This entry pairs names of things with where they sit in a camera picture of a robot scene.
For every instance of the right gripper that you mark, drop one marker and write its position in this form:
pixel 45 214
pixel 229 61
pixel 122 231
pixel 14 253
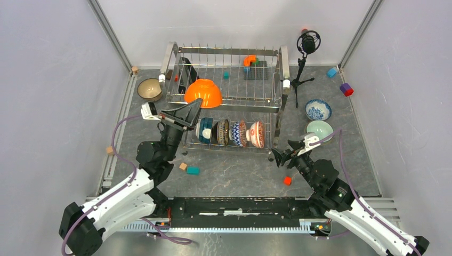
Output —
pixel 280 158

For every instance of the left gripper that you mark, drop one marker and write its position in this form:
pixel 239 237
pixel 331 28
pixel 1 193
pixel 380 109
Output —
pixel 184 117

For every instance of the teal white cup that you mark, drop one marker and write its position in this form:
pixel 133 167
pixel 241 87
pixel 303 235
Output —
pixel 204 130

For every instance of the celadon green bowl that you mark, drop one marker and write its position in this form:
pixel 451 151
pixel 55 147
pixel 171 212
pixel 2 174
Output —
pixel 326 139

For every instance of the pale green bowl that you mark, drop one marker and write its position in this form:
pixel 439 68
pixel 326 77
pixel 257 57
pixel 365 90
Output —
pixel 319 128

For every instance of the orange plastic bowl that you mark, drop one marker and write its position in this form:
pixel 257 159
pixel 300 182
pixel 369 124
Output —
pixel 206 90

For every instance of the pink patterned bowl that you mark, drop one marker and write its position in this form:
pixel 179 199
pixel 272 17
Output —
pixel 256 134

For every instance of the dark patterned bowl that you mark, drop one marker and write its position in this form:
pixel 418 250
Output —
pixel 223 132

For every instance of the blue white floral bowl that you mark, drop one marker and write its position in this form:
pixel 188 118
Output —
pixel 318 110

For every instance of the brown glazed bowl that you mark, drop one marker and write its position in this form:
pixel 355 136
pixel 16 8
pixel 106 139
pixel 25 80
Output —
pixel 150 90

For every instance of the blue zigzag patterned bowl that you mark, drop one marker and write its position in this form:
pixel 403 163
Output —
pixel 237 133

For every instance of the steel two-tier dish rack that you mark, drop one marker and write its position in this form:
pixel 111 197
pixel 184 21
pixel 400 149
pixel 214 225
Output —
pixel 248 100

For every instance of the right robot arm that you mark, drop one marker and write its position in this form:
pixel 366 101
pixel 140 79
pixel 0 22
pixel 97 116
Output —
pixel 339 202

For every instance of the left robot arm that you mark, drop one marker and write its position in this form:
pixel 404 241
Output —
pixel 85 227

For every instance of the orange cube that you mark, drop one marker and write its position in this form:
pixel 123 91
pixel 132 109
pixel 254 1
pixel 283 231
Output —
pixel 287 181

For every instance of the black bowl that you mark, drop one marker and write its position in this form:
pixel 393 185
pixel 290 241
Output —
pixel 187 74

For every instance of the dark brown block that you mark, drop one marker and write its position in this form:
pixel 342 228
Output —
pixel 169 74

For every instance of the small tan cube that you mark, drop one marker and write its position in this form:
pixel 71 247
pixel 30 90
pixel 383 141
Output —
pixel 184 167

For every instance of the teal block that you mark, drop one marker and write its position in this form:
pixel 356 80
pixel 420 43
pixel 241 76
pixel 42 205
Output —
pixel 191 170

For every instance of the purple and red block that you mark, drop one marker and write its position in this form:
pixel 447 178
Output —
pixel 346 89

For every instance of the tan wooden cube left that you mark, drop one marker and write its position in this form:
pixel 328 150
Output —
pixel 110 151

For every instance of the light blue block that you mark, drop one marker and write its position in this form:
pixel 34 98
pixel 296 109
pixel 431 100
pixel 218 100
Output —
pixel 332 72

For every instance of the orange arch brick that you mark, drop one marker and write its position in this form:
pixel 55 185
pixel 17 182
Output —
pixel 248 60

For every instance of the black microphone on tripod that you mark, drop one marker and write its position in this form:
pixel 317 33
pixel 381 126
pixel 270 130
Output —
pixel 307 43

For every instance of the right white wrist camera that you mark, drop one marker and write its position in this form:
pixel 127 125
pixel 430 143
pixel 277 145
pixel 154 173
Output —
pixel 310 141

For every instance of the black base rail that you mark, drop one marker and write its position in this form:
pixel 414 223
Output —
pixel 237 212

